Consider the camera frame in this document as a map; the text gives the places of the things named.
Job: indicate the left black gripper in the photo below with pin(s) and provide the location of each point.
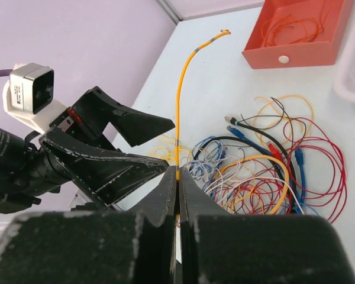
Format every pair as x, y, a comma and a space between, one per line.
82, 155

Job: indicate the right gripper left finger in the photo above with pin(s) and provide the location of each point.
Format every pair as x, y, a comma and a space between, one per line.
135, 246

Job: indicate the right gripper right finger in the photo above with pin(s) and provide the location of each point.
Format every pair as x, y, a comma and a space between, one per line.
218, 247

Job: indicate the left white plastic basket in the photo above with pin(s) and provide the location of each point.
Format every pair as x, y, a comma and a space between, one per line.
344, 82

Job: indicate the orange square box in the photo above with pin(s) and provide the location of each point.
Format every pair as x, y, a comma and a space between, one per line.
297, 34

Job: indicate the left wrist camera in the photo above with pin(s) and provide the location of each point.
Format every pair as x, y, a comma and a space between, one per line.
28, 96

